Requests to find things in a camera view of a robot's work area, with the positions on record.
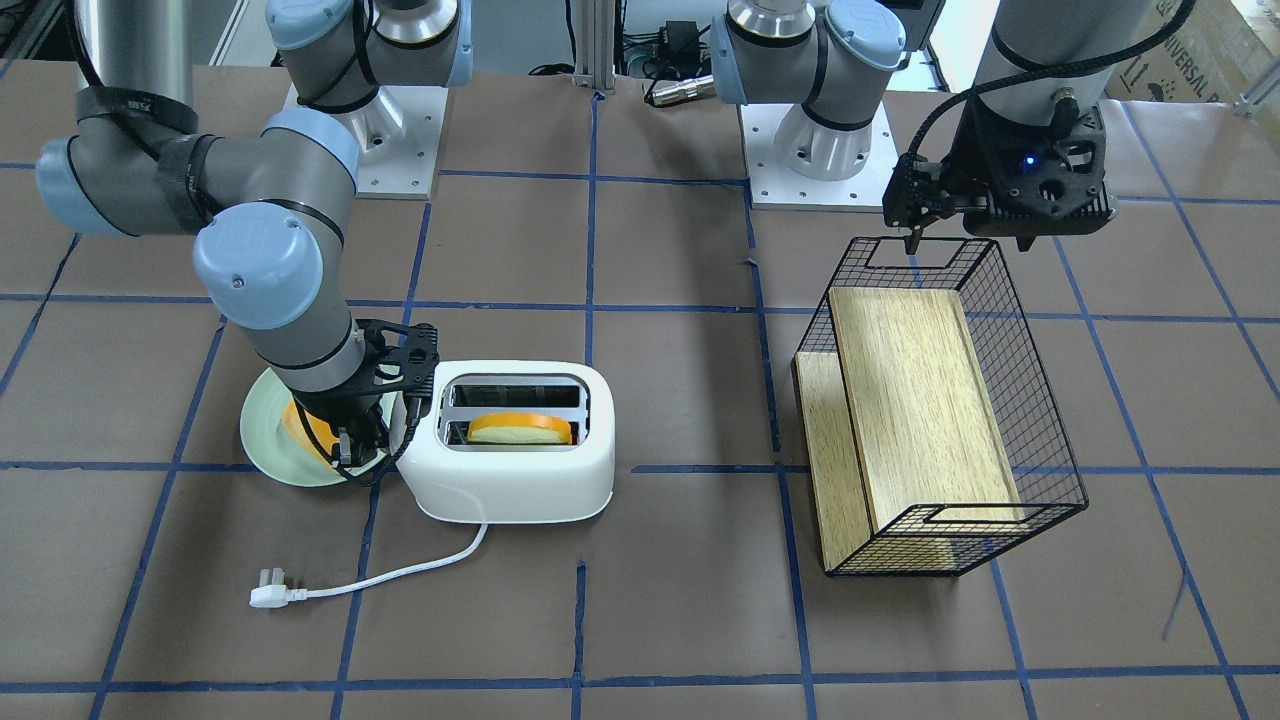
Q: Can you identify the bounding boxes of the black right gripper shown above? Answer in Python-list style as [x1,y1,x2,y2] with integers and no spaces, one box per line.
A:
[292,319,440,471]

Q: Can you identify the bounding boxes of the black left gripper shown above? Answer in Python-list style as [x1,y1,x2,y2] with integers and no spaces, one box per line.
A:
[882,102,1116,252]

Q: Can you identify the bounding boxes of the white two-slot toaster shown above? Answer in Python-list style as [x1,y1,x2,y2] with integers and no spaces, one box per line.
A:
[397,360,616,524]

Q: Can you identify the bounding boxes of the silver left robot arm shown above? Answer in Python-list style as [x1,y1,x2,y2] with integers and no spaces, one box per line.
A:
[709,1,1196,254]

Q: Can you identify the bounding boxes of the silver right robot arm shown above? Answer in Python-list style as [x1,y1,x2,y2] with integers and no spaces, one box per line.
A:
[36,1,474,480]

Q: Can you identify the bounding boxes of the orange toast slice in toaster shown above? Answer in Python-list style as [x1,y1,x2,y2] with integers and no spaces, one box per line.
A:
[466,411,573,445]

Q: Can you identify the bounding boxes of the triangular toast on plate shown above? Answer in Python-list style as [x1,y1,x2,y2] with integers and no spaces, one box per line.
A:
[282,400,339,465]

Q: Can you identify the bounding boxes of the light green round plate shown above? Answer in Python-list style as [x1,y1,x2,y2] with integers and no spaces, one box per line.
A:
[239,369,344,488]

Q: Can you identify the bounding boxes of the light wooden shelf board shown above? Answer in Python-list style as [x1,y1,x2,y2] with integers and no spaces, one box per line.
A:
[827,287,1025,536]

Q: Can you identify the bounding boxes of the black power adapter brick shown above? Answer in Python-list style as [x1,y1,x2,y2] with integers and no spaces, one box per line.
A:
[658,20,701,61]

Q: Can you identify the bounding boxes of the lower wooden shelf board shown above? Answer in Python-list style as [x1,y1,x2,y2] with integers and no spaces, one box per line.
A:
[794,351,874,577]

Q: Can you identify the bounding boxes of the white power cord with plug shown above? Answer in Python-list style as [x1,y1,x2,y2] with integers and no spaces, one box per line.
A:
[248,521,489,610]

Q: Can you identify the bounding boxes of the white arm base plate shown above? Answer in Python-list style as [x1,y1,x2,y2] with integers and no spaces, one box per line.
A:
[739,104,899,213]
[268,79,448,201]

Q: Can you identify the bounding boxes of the black wire basket shelf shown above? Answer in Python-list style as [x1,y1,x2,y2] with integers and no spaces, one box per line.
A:
[794,237,1088,577]

